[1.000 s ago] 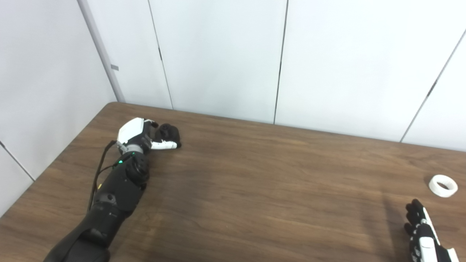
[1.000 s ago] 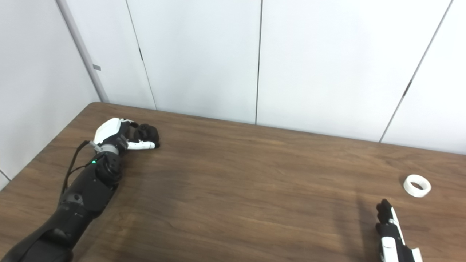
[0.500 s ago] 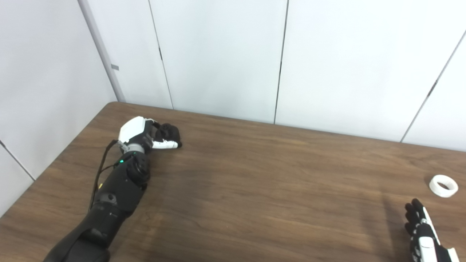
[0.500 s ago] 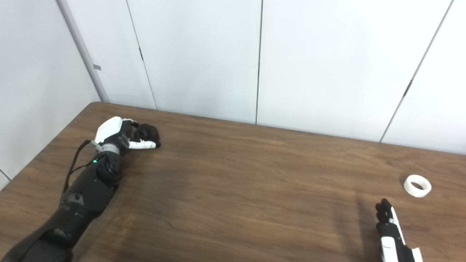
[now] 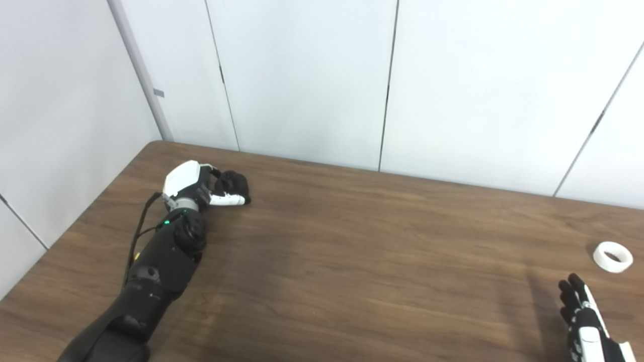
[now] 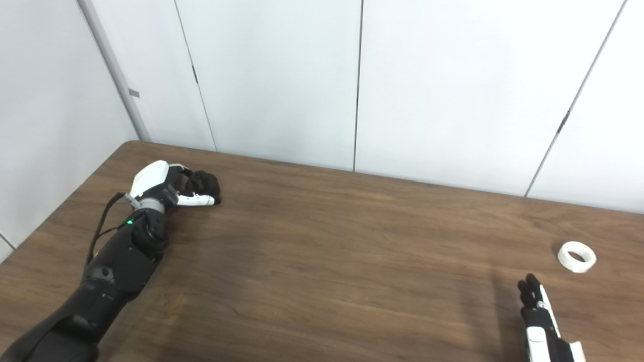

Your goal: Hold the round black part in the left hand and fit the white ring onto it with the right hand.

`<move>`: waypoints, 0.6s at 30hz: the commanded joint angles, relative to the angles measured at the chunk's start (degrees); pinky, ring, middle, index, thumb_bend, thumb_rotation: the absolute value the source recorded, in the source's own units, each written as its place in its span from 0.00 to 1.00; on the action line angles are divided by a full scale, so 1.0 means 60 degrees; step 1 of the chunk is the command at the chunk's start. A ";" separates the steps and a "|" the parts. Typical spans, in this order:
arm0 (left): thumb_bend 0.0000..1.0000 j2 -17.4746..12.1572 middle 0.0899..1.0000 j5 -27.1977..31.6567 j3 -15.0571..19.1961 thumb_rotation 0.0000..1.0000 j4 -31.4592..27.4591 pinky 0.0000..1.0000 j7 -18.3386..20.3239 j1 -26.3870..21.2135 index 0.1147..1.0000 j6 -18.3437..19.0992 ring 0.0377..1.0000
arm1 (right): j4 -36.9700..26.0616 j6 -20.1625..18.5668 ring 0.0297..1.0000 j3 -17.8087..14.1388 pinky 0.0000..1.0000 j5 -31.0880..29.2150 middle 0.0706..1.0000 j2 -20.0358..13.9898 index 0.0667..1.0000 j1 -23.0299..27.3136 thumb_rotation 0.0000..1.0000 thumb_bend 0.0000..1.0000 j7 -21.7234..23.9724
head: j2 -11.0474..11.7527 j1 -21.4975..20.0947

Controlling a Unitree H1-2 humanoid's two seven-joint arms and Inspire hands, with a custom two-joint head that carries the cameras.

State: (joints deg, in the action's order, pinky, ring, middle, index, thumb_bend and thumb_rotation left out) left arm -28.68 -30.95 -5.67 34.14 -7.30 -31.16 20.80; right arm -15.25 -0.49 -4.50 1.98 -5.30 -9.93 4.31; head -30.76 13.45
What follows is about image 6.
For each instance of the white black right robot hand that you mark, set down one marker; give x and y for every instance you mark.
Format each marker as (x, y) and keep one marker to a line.
(539, 327)

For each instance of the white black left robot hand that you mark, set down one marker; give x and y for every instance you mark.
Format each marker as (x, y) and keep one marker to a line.
(150, 178)

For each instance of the round black plastic part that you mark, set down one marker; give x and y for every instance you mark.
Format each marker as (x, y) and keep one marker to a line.
(206, 183)

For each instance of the grey wall corner strip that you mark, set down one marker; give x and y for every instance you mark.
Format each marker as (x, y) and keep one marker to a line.
(116, 80)

